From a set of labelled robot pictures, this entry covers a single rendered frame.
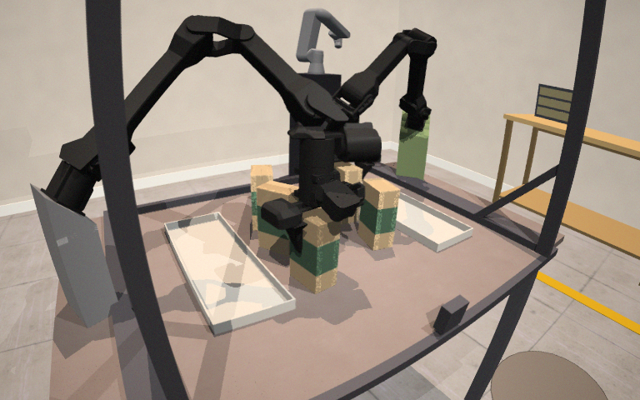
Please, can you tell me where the tan rectangular block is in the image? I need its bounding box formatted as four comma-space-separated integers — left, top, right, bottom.
251, 165, 273, 231
334, 162, 363, 225
290, 207, 341, 294
358, 177, 400, 251
257, 181, 299, 257

